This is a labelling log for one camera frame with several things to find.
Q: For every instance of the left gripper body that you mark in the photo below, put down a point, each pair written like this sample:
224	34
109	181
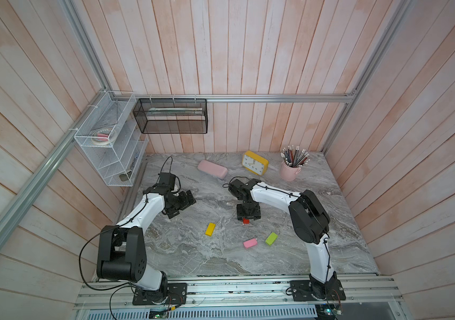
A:
178	202

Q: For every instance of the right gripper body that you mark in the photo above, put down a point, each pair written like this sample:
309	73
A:
250	212

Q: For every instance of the pink block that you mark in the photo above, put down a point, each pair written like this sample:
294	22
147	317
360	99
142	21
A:
250	243

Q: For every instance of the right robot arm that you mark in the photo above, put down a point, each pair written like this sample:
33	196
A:
310	222

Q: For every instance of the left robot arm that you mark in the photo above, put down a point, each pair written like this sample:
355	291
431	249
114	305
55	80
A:
122	249

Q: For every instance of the yellow block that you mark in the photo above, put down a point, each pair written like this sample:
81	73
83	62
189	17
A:
210	229

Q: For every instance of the green block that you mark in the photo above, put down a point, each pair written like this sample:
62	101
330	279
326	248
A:
271	238

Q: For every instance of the pink pencil case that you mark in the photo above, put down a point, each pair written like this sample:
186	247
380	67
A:
213	169

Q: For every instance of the yellow alarm clock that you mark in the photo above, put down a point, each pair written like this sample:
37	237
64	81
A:
255	163

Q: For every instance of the pink pencil cup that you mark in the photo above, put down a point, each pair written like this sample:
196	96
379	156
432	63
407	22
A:
288	173

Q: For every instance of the tape roll on shelf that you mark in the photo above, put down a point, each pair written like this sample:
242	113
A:
104	136

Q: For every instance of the black mesh wall basket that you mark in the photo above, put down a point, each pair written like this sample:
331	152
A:
171	116

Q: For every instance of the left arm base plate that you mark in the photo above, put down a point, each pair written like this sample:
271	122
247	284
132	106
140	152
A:
159	294

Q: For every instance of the white wire shelf rack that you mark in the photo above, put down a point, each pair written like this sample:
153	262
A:
117	164

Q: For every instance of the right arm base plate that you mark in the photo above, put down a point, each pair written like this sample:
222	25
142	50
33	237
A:
313	290

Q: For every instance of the aluminium front rail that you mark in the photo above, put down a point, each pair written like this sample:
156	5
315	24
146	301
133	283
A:
252	290

